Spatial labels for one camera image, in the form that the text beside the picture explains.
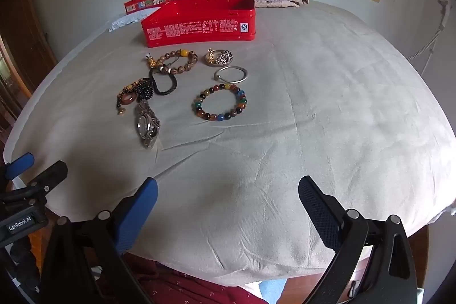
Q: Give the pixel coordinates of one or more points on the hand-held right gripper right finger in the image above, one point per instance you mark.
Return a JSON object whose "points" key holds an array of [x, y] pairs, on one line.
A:
{"points": [[320, 211]]}

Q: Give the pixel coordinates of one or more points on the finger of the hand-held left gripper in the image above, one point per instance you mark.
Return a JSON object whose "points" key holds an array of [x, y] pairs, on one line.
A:
{"points": [[50, 177], [21, 164]]}

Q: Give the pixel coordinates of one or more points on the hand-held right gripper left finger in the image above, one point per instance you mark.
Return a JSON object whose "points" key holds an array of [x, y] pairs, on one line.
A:
{"points": [[142, 211]]}

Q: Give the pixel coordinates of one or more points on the silver wristwatch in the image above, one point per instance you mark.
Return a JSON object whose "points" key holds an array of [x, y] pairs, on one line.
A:
{"points": [[146, 126]]}

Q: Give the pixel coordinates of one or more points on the plain silver bangle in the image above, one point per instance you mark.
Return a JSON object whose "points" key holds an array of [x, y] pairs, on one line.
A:
{"points": [[245, 73]]}

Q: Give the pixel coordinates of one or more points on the sparkly silver bangle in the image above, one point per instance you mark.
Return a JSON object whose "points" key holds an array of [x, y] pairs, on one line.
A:
{"points": [[222, 58]]}

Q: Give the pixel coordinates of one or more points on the red tin box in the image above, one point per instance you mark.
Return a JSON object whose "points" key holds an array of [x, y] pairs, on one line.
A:
{"points": [[199, 29]]}

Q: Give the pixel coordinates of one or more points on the person's left hand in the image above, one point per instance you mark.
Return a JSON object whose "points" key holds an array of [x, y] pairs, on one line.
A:
{"points": [[25, 264]]}

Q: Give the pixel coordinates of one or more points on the maroon pants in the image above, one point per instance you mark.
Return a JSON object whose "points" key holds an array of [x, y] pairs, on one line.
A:
{"points": [[185, 286]]}

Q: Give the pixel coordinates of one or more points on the light blue cloth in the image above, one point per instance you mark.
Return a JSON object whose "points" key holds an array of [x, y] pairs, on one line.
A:
{"points": [[272, 289]]}

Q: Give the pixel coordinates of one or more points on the beige bed sheet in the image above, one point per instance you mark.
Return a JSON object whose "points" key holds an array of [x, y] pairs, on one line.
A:
{"points": [[320, 94]]}

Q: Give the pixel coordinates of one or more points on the wooden cabinet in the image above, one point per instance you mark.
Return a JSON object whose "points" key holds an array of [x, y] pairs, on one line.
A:
{"points": [[21, 40]]}

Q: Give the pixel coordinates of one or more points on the white lace cloth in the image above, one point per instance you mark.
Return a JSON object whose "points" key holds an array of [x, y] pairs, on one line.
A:
{"points": [[123, 21]]}

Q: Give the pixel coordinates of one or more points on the patterned folded cloth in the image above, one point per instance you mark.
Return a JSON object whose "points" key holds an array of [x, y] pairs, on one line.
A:
{"points": [[281, 1]]}

